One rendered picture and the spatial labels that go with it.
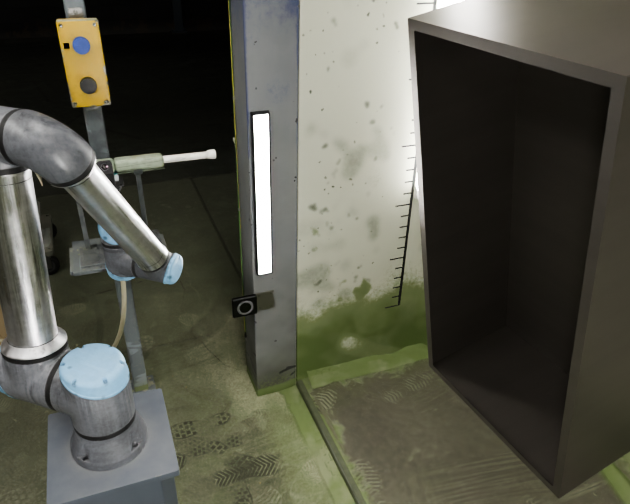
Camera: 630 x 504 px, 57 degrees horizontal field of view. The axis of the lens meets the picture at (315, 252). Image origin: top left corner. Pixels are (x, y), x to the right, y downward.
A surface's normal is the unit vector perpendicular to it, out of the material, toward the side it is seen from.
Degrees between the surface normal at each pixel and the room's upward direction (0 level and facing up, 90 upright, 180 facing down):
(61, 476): 0
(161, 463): 0
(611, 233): 90
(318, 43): 90
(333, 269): 90
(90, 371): 5
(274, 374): 90
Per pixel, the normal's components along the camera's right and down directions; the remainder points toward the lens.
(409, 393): 0.02, -0.86
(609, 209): 0.45, 0.47
